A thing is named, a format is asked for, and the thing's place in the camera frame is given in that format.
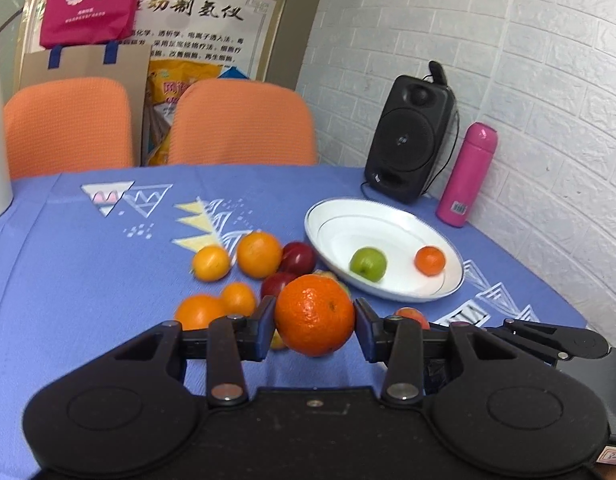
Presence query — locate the brown cardboard box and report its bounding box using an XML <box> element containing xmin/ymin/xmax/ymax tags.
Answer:
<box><xmin>17</xmin><ymin>41</ymin><xmax>150</xmax><ymax>166</ymax></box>

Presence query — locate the small orange tangerine on plate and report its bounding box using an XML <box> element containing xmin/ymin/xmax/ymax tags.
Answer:
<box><xmin>414</xmin><ymin>246</ymin><xmax>447</xmax><ymax>276</ymax></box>

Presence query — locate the left orange chair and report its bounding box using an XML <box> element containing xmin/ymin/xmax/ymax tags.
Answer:
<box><xmin>4</xmin><ymin>77</ymin><xmax>133</xmax><ymax>180</ymax></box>

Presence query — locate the orange chair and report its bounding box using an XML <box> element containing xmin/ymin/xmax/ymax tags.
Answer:
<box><xmin>168</xmin><ymin>78</ymin><xmax>317</xmax><ymax>166</ymax></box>
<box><xmin>4</xmin><ymin>77</ymin><xmax>133</xmax><ymax>180</ymax></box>

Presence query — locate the white chinese text poster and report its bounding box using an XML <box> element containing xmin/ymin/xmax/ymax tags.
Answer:
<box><xmin>15</xmin><ymin>0</ymin><xmax>280</xmax><ymax>80</ymax></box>

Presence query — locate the black speaker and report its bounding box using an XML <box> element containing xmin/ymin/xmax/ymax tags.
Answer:
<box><xmin>364</xmin><ymin>61</ymin><xmax>457</xmax><ymax>204</ymax></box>

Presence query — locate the green apple on plate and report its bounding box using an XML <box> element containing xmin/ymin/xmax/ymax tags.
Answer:
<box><xmin>349</xmin><ymin>247</ymin><xmax>387</xmax><ymax>283</ymax></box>

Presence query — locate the dark red plum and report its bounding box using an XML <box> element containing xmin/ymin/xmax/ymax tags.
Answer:
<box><xmin>260</xmin><ymin>272</ymin><xmax>298</xmax><ymax>298</ymax></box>
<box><xmin>279</xmin><ymin>242</ymin><xmax>317</xmax><ymax>275</ymax></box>

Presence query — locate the orange mandarin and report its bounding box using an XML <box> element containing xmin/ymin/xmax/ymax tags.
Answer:
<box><xmin>274</xmin><ymin>274</ymin><xmax>355</xmax><ymax>358</ymax></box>

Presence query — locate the blue patterned tablecloth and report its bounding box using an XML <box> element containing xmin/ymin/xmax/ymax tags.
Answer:
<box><xmin>0</xmin><ymin>162</ymin><xmax>589</xmax><ymax>480</ymax></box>

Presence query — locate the large orange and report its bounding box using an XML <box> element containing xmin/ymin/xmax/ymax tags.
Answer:
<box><xmin>236</xmin><ymin>231</ymin><xmax>283</xmax><ymax>280</ymax></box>

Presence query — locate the small orange middle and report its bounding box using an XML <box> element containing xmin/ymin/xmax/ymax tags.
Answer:
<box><xmin>220</xmin><ymin>282</ymin><xmax>258</xmax><ymax>316</ymax></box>

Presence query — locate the small yellow-orange citrus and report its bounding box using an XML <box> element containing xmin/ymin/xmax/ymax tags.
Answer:
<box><xmin>192</xmin><ymin>245</ymin><xmax>232</xmax><ymax>283</ymax></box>

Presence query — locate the magenta fabric bag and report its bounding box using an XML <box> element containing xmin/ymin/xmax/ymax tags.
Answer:
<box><xmin>40</xmin><ymin>0</ymin><xmax>138</xmax><ymax>49</ymax></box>

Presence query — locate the white round plate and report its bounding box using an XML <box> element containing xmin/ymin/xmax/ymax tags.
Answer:
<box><xmin>305</xmin><ymin>198</ymin><xmax>465</xmax><ymax>302</ymax></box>

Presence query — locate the yellow plastic bag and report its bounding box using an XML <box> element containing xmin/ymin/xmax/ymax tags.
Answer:
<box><xmin>142</xmin><ymin>58</ymin><xmax>222</xmax><ymax>166</ymax></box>

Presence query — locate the small red apple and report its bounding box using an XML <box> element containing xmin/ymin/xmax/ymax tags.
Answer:
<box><xmin>396</xmin><ymin>307</ymin><xmax>430</xmax><ymax>330</ymax></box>

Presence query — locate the yellow-red peach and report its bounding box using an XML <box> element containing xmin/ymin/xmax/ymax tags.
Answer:
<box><xmin>270</xmin><ymin>330</ymin><xmax>286</xmax><ymax>350</ymax></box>

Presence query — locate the right orange chair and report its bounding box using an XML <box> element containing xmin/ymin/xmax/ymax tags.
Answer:
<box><xmin>168</xmin><ymin>78</ymin><xmax>317</xmax><ymax>166</ymax></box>

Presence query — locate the orange near left finger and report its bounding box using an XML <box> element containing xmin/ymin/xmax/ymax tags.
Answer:
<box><xmin>174</xmin><ymin>295</ymin><xmax>227</xmax><ymax>330</ymax></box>

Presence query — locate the green apple on table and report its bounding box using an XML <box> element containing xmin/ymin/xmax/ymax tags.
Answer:
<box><xmin>312</xmin><ymin>270</ymin><xmax>351</xmax><ymax>298</ymax></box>

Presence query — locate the pink thermos bottle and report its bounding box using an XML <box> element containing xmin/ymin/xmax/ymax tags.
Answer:
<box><xmin>436</xmin><ymin>122</ymin><xmax>498</xmax><ymax>228</ymax></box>

